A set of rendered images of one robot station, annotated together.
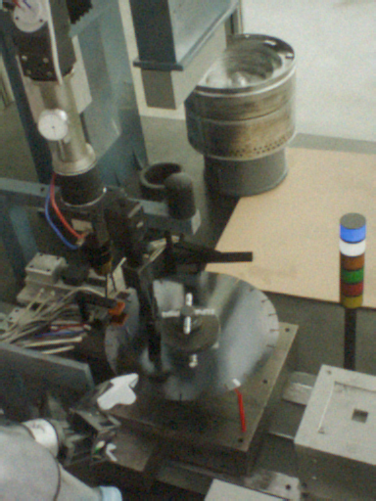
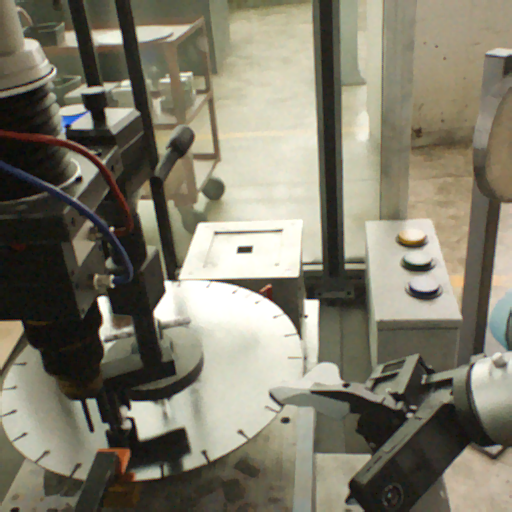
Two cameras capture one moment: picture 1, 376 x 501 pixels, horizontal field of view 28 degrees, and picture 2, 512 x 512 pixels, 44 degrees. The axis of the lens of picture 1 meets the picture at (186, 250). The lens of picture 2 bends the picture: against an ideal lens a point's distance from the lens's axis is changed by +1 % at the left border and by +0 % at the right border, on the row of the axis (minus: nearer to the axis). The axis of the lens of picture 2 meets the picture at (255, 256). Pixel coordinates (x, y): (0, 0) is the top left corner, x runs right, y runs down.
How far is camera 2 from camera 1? 1.36 m
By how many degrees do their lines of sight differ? 85
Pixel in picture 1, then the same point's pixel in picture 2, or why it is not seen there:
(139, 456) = (347, 466)
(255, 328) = not seen: hidden behind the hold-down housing
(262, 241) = not seen: outside the picture
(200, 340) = (182, 335)
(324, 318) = not seen: hidden behind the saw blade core
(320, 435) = (281, 263)
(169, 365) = (235, 361)
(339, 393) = (218, 264)
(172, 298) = (75, 404)
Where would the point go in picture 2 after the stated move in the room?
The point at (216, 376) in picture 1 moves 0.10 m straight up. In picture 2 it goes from (243, 312) to (234, 241)
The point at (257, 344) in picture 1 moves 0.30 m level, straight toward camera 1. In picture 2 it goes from (177, 294) to (387, 243)
